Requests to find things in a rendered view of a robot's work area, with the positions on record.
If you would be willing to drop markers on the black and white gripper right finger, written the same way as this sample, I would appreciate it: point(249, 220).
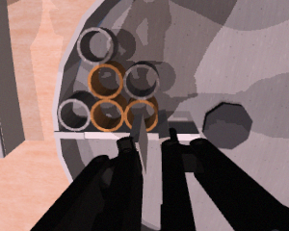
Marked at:
point(245, 204)

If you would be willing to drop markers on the grey metal ring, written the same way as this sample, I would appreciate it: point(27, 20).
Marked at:
point(83, 46)
point(136, 93)
point(68, 118)

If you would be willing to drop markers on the bronze bushing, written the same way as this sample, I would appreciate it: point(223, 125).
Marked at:
point(150, 122)
point(96, 87)
point(104, 123)

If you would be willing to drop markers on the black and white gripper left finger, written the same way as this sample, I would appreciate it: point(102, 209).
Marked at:
point(80, 206)

